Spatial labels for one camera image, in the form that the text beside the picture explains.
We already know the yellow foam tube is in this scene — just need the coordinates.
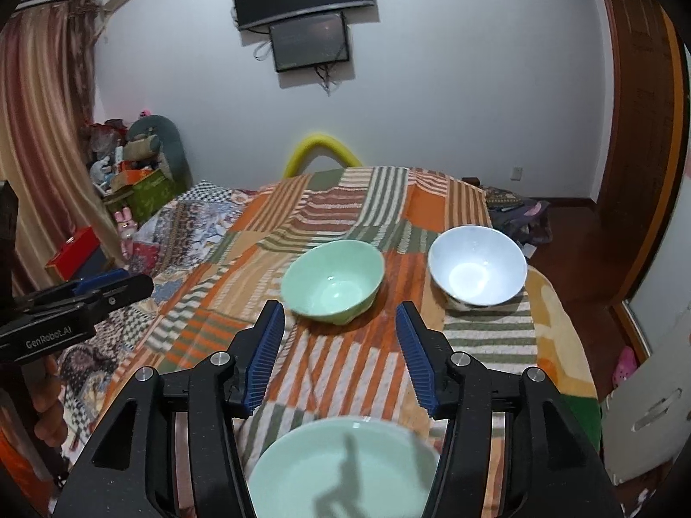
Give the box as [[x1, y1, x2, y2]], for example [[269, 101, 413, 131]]
[[283, 132, 361, 179]]

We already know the mint green plate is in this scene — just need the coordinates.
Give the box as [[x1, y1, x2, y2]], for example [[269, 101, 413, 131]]
[[247, 417, 441, 518]]

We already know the mint green bowl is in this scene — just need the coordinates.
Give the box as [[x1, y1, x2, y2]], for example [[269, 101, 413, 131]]
[[281, 240, 385, 327]]

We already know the pink bunny toy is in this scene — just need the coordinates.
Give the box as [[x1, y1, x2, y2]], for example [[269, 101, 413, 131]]
[[114, 208, 136, 257]]

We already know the white bowl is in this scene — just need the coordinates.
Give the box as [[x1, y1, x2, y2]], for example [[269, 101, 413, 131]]
[[428, 225, 528, 308]]

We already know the dark patterned bag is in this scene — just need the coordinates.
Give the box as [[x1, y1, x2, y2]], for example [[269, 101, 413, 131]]
[[483, 186, 552, 246]]

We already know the white plastic cabinet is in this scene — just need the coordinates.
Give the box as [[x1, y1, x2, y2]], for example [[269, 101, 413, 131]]
[[599, 307, 691, 483]]

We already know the patchwork quilt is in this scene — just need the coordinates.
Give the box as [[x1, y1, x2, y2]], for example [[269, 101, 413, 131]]
[[54, 180, 265, 443]]

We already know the striped orange blanket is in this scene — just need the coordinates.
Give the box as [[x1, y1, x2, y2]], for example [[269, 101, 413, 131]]
[[65, 166, 600, 518]]

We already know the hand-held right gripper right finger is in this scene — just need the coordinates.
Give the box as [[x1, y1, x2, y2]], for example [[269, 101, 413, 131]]
[[395, 301, 627, 518]]

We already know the black cable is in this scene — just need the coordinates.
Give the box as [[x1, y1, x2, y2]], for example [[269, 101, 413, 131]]
[[316, 62, 338, 95]]

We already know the red box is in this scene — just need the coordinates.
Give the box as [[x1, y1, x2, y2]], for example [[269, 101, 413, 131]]
[[46, 227, 106, 281]]

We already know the grey plush toy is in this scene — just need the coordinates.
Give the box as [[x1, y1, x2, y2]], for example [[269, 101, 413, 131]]
[[127, 114, 192, 187]]

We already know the person's left hand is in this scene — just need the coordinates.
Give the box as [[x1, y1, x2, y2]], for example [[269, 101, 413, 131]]
[[29, 355, 64, 435]]

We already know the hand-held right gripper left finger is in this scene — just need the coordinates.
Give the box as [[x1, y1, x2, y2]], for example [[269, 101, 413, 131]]
[[51, 298, 286, 518]]

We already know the green cardboard box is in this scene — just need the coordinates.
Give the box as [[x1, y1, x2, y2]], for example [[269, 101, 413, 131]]
[[102, 170, 176, 222]]

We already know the striped brown curtain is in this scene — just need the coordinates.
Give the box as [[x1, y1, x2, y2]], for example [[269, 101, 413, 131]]
[[0, 0, 122, 292]]

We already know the wooden door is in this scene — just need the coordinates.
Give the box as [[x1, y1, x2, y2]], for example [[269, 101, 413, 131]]
[[591, 0, 691, 346]]

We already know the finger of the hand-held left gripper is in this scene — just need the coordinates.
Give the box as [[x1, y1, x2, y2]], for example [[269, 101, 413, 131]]
[[81, 274, 155, 316], [16, 271, 131, 311]]

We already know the small black monitor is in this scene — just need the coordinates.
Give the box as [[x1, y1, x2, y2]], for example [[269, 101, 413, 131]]
[[269, 11, 352, 73]]

